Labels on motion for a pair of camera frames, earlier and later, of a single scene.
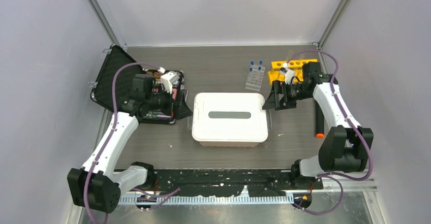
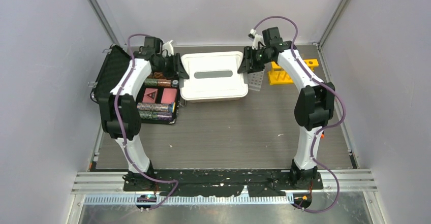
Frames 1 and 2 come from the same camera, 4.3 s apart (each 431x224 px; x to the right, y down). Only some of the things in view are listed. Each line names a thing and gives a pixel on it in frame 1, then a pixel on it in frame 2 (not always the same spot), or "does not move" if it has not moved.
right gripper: (273, 100) -> (246, 67)
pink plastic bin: (247, 144) -> (188, 101)
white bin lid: (229, 117) -> (213, 75)
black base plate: (227, 183) does not move
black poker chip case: (152, 95) does not move
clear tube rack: (254, 77) does not move
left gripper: (183, 109) -> (177, 65)
